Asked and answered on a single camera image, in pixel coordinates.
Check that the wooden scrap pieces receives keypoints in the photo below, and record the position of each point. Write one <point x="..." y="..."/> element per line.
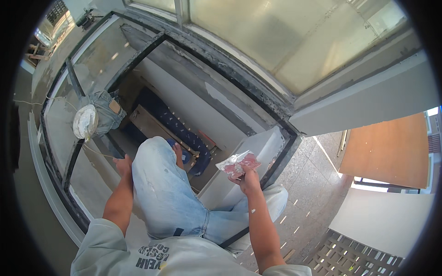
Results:
<point x="38" y="52"/>

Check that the person's legs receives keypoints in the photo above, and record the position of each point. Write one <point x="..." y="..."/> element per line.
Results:
<point x="172" y="196"/>

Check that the white round putty plate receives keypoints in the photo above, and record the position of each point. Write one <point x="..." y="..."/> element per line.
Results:
<point x="85" y="121"/>

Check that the person's right hand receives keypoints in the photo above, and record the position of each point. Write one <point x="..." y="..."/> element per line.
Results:
<point x="249" y="181"/>

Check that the black metal frame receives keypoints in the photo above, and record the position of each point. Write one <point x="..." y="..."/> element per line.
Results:
<point x="138" y="57"/>

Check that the glass window with frame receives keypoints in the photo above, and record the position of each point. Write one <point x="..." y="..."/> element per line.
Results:
<point x="293" y="38"/>

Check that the person's body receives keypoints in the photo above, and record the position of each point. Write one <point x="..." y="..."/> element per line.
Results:
<point x="165" y="255"/>

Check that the grey lattice block wall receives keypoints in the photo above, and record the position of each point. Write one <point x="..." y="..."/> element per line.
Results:
<point x="348" y="257"/>

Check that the person's left hand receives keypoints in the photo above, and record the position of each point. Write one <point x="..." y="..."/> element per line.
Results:
<point x="123" y="167"/>

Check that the person's right fingers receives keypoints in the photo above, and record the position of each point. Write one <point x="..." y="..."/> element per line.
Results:
<point x="241" y="172"/>

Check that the dark blue patterned cloth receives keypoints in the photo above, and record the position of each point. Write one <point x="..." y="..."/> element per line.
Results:
<point x="179" y="129"/>

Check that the folded blue jeans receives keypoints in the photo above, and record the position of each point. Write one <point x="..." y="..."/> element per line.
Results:
<point x="105" y="110"/>

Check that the dark power tool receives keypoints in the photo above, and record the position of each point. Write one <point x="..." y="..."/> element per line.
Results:
<point x="85" y="18"/>

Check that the brown wooden door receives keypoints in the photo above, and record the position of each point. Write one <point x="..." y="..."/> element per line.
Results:
<point x="386" y="151"/>

